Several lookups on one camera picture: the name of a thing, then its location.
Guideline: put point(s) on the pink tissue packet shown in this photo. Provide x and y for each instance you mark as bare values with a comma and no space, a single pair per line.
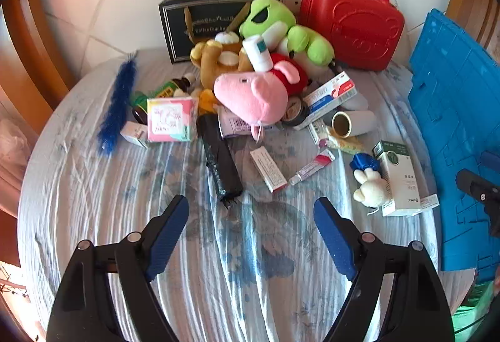
170,119

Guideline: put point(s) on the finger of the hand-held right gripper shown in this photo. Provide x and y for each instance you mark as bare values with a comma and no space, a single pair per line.
491,160
474,185

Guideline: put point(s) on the red toy suitcase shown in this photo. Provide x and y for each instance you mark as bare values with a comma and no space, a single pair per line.
351,21

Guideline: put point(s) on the yellow snack packet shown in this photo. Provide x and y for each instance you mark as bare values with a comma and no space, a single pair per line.
345,144

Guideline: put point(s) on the dark glass bottle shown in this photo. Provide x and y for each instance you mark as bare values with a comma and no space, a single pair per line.
137,114

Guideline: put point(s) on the green bag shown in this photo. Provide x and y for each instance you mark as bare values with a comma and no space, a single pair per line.
470,310

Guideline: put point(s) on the white rabbit plush toy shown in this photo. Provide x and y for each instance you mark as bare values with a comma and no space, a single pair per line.
369,189

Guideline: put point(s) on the wooden frame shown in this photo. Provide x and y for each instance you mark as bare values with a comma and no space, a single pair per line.
27,53

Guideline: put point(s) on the pink white small box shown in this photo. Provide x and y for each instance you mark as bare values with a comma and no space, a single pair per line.
268,170

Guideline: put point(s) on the pink ointment tube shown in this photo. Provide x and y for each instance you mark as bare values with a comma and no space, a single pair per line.
312,168

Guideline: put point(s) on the white plastic bottle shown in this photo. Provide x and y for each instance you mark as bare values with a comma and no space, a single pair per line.
258,53

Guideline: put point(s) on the black gift box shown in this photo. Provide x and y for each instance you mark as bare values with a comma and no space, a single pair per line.
183,13

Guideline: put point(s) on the pink pig plush toy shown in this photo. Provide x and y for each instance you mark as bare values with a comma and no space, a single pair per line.
242,92

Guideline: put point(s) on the small brown bottle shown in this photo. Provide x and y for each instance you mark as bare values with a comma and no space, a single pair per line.
184,81

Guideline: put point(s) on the orange plush toy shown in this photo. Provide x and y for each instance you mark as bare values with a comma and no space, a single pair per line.
206,99

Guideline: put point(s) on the brown bear plush toy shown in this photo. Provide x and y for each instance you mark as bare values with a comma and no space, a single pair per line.
211,64

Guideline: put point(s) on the white pink blister packet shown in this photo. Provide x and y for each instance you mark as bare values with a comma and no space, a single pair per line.
318,133

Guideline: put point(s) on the white red toothpaste box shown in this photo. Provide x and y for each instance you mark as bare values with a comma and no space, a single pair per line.
330,92

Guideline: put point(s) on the green label bottle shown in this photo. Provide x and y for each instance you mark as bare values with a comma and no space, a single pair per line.
162,90

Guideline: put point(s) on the purple white packet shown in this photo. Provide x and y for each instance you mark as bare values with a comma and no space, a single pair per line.
230,127

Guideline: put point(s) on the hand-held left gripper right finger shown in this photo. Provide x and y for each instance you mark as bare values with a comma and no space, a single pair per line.
332,240

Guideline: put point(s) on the green frog plush toy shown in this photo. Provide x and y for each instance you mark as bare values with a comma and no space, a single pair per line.
269,13

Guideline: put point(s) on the blue floral tablecloth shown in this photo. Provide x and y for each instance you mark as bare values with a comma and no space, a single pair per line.
117,189

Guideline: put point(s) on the blue feather duster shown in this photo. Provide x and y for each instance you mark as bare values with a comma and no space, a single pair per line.
117,99

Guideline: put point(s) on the white paper roll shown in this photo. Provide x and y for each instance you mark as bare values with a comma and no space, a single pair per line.
359,123

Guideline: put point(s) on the white green medicine box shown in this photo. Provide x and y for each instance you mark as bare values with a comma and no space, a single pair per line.
400,178

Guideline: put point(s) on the black plastic bag roll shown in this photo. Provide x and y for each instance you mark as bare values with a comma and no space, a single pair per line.
220,158

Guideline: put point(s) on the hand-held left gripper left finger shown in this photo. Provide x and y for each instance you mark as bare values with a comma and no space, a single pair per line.
168,236

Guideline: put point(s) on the dark brown tape roll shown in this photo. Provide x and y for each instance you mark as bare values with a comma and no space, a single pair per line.
292,110

